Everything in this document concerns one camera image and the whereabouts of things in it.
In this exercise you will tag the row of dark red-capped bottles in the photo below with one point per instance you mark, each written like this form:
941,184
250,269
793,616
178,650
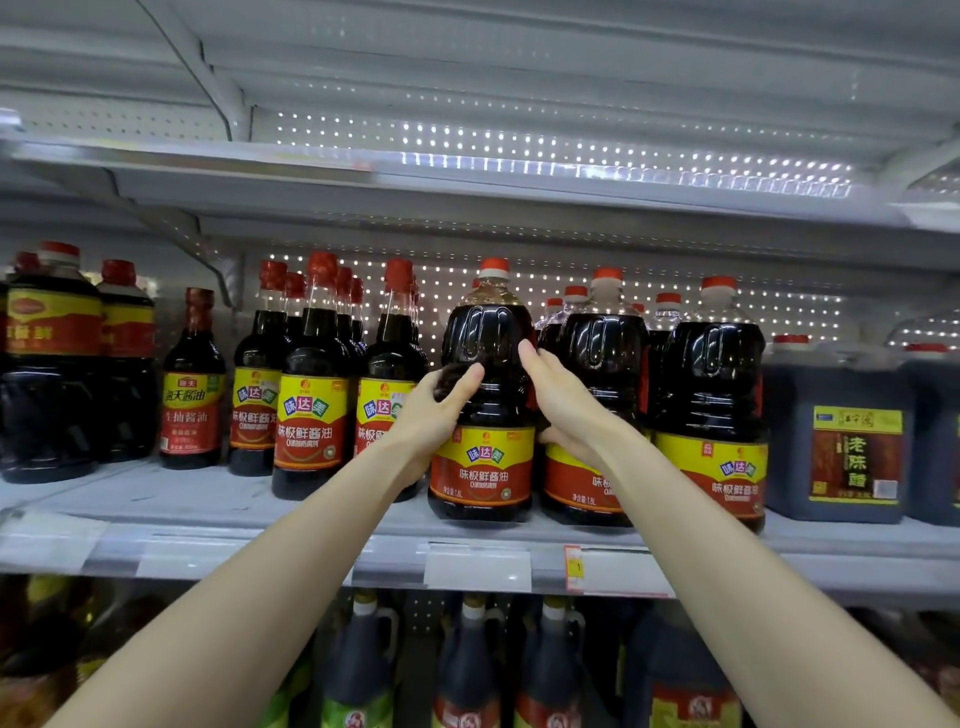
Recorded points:
192,405

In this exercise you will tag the person's left forearm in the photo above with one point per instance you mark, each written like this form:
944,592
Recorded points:
225,623

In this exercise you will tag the rice vinegar jug green label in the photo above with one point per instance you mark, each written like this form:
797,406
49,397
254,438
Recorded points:
360,683

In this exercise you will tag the person's right hand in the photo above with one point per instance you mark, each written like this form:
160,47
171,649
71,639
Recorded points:
567,405

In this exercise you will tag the person's right forearm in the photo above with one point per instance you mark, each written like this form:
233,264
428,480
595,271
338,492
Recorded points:
780,600

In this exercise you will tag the white metal store shelving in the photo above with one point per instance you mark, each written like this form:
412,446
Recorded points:
120,503

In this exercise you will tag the person's left hand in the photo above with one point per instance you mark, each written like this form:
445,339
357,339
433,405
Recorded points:
428,420

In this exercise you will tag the round soy jug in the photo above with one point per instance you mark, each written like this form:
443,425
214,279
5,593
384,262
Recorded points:
690,683

